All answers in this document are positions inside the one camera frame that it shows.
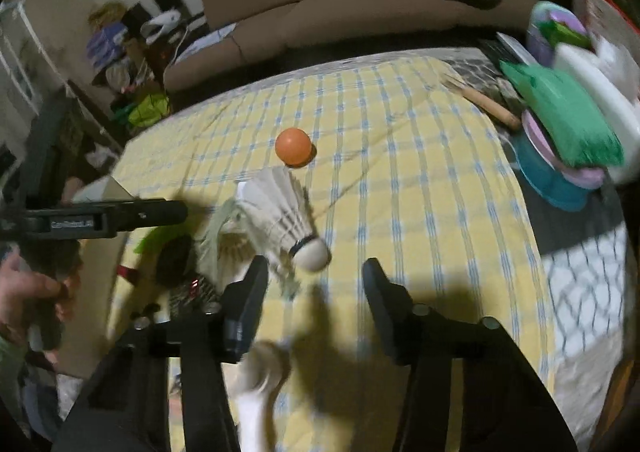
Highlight purple plastic basin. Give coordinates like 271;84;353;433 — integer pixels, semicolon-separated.
527;1;591;65

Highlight white feather shuttlecock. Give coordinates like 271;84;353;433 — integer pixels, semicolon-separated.
235;167;333;273

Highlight white plastic cone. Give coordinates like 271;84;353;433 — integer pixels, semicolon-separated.
234;339;293;452

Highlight yellow checked mat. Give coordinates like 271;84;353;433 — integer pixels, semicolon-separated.
107;54;558;452

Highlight white tissue box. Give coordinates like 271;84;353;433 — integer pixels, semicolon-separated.
552;39;640;185

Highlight person's left hand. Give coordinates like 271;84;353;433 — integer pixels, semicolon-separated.
0;244;83;350

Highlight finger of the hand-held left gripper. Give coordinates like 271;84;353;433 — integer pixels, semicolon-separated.
22;198;189;239

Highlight blue bowl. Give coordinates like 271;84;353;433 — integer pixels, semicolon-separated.
512;112;606;212

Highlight orange ball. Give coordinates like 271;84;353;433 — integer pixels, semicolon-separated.
274;128;313;168

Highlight green packet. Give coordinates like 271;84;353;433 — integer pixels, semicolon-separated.
500;61;626;168

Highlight brown sofa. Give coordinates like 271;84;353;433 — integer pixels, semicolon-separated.
165;0;541;93

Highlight stack of blue boxes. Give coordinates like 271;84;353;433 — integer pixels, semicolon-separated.
86;24;128;63

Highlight white headset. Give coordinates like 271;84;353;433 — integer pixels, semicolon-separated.
140;9;181;45

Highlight neon green bag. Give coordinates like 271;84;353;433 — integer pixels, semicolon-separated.
127;94;171;128

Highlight wooden stick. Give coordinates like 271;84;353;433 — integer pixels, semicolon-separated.
440;72;523;130

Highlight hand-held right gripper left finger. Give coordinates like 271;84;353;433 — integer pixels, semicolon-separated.
52;254;271;452

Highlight red white packet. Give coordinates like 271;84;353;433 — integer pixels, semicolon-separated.
585;0;631;28

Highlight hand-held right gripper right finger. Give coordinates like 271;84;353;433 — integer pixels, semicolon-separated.
362;257;578;452

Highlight pale frayed feather bundle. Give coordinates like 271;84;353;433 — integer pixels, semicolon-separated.
195;197;301;300

